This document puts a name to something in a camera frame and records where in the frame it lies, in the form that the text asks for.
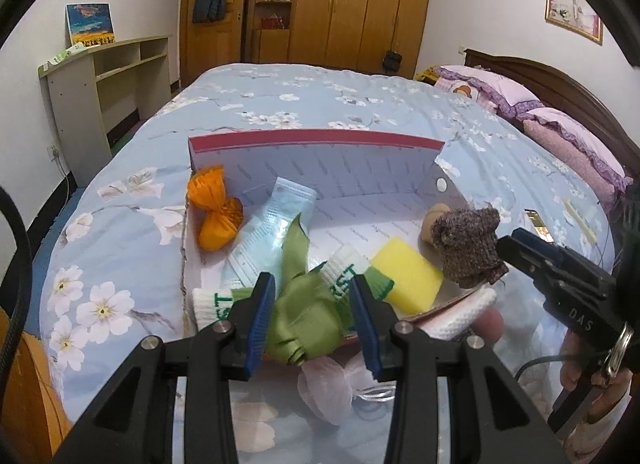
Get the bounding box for pink ruffled pillow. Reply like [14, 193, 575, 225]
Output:
[518, 107, 632, 213]
[435, 65, 544, 119]

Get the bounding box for beige shelf desk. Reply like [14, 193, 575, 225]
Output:
[38, 36, 171, 187]

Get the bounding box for white waffle towel roll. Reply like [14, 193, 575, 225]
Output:
[416, 286, 497, 340]

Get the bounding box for red cardboard box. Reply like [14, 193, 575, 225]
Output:
[178, 128, 497, 339]

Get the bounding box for grey brown knitted sock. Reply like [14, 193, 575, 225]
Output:
[431, 207, 509, 288]

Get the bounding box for tan makeup sponge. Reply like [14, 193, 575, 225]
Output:
[420, 203, 450, 245]

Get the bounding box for green satin ribbon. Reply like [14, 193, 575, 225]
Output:
[266, 217, 345, 366]

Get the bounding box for black bag on floor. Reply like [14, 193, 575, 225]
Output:
[382, 50, 402, 74]

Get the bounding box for blue floral bedspread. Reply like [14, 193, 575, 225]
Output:
[37, 62, 616, 464]

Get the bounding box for yellow foam sponge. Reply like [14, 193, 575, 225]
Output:
[371, 237, 444, 315]

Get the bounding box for green white sock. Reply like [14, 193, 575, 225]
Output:
[192, 287, 253, 329]
[319, 245, 394, 300]

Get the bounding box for blue yellow painting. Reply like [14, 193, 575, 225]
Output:
[65, 3, 115, 46]

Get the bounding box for right hand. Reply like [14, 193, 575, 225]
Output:
[560, 331, 634, 456]

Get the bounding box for dark wooden headboard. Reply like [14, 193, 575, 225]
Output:
[464, 49, 639, 179]

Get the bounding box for white stick on bed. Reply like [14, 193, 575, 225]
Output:
[563, 199, 598, 245]

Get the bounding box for smartphone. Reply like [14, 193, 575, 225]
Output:
[524, 209, 554, 244]

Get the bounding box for orange mesh pouch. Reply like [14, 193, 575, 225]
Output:
[186, 165, 244, 251]

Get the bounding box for green white book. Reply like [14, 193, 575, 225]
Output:
[47, 42, 93, 67]

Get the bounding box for pink makeup sponge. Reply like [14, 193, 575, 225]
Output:
[471, 308, 504, 346]

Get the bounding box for framed wall picture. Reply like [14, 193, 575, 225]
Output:
[544, 0, 603, 46]

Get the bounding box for wooden wardrobe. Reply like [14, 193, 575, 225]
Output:
[179, 0, 428, 84]

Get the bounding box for far pink ruffled pillow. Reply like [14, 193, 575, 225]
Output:
[435, 65, 544, 119]

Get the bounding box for near pink ruffled pillow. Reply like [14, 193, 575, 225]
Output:
[518, 107, 632, 213]

